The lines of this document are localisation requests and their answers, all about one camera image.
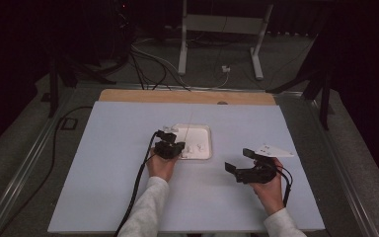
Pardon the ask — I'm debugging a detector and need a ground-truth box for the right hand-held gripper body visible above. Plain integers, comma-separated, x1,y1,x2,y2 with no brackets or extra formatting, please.
235,143,295,185

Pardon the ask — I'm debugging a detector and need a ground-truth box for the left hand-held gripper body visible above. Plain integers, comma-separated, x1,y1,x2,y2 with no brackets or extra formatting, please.
153,124,183,161

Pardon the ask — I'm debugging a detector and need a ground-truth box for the thin wooden skewer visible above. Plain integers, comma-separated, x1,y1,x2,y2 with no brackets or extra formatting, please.
184,110,194,143

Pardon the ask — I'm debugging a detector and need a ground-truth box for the white square tray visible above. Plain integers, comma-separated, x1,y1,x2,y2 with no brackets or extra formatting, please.
170,122,213,161

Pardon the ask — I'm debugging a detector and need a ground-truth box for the person's left hand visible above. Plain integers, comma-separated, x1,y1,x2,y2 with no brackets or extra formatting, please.
145,147,181,183

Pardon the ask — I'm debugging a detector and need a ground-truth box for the person's right hand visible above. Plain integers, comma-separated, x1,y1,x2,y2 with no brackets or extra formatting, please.
248,157,286,217

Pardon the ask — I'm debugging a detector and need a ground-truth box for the pale blue table mat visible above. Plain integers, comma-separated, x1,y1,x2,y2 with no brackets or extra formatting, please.
47,101,326,233

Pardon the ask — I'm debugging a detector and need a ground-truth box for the black tripod stand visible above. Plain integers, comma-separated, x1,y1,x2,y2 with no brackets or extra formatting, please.
265,33,333,131
47,53,116,119

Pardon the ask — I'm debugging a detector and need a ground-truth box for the black square floor plate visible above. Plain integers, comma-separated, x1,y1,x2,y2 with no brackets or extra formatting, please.
60,117,79,131

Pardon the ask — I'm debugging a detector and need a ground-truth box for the white metal stand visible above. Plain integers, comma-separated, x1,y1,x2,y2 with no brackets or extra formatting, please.
177,0,274,81

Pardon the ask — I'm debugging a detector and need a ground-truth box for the dark equipment rack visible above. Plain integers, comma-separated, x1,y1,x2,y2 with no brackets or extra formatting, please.
78,0,136,68

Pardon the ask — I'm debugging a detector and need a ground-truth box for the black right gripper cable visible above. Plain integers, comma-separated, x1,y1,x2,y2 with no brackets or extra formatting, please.
274,165,294,208

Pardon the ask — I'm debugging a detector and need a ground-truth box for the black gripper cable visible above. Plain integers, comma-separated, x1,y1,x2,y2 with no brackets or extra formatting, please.
274,165,294,208
113,131,162,237

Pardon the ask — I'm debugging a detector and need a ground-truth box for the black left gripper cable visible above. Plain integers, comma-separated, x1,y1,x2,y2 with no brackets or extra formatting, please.
113,131,162,237

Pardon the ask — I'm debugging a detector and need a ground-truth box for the black floor cables bundle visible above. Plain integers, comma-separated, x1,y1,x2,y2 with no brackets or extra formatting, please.
129,43,191,92

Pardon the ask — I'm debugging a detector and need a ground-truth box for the metal floor rail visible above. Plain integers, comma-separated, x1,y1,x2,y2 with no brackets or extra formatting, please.
304,98,379,237
0,88,77,237

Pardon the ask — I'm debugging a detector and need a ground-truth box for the white plug with cable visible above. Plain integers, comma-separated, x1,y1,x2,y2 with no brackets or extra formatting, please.
190,64,232,91

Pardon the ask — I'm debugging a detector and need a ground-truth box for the black floor cable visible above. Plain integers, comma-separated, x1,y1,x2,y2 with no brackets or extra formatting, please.
0,106,94,237

